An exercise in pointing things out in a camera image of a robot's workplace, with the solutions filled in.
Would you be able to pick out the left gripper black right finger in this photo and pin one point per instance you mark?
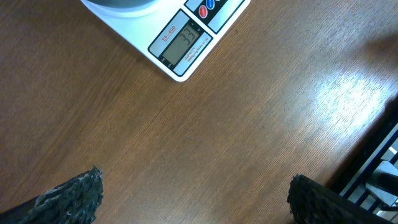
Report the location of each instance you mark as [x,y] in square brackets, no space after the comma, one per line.
[313,203]

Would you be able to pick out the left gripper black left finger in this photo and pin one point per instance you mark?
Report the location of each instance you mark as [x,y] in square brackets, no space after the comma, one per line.
[74,201]

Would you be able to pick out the white digital kitchen scale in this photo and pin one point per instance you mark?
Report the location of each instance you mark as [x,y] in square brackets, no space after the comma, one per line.
[175,35]

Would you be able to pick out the blue-grey bowl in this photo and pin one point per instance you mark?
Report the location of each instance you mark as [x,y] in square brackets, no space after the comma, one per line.
[123,3]

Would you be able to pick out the black aluminium frame rail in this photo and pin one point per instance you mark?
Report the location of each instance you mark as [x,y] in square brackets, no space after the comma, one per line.
[375,152]

